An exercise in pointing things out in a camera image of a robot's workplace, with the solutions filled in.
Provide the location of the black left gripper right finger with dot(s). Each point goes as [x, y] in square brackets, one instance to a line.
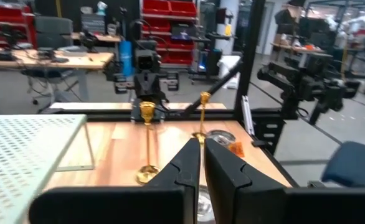
[248, 202]

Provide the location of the tall brass candlestick holder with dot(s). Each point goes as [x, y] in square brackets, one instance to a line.
[205, 98]

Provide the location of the green perforated metal shelf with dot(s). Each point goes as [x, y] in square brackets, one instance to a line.
[20, 155]

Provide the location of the black metal rig frame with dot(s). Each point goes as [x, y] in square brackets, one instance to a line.
[249, 62]

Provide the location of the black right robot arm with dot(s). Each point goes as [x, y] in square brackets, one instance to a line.
[135, 113]

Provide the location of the dark blue chair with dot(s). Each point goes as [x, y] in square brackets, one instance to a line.
[353, 165]

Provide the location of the black background robot arm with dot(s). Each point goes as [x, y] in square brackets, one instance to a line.
[294, 84]

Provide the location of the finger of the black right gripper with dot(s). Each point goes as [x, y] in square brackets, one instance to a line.
[142, 84]
[152, 84]

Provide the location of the wooden desk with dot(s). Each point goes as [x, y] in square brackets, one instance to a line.
[297, 48]
[107, 38]
[76, 60]

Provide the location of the medium brass candlestick holder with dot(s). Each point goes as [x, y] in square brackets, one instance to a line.
[147, 110]

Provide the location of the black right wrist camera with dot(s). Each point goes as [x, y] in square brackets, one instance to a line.
[146, 62]

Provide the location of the white bin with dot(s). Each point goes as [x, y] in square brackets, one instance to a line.
[229, 67]

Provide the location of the blue cylinder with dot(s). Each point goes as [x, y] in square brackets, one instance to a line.
[126, 57]

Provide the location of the red storage bin rack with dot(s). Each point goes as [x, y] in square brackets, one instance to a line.
[170, 7]
[2, 14]

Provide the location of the grey office chair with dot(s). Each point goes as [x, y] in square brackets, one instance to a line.
[53, 31]

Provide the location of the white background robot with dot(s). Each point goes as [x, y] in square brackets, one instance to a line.
[353, 23]

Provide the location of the silver aluminium bar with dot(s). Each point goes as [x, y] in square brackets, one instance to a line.
[247, 115]

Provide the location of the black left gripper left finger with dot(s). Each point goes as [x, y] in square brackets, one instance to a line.
[157, 202]

